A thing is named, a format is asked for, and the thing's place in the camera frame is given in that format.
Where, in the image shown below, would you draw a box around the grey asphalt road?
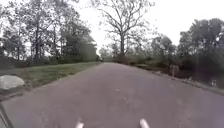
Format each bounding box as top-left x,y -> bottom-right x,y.
0,61 -> 224,128

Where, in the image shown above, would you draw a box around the tall bare tree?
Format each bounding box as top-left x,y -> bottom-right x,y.
91,0 -> 156,64

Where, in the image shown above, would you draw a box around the grass verge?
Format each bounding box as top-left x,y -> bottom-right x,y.
0,61 -> 100,98

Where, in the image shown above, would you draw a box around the row of trees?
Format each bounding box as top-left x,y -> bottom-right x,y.
0,0 -> 100,68

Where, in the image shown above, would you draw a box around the trees and bushes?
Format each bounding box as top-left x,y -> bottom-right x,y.
99,18 -> 224,88

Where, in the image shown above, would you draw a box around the pale boulder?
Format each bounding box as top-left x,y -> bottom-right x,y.
0,74 -> 26,91

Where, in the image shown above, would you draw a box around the wooden post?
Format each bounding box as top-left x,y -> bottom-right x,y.
169,63 -> 180,78

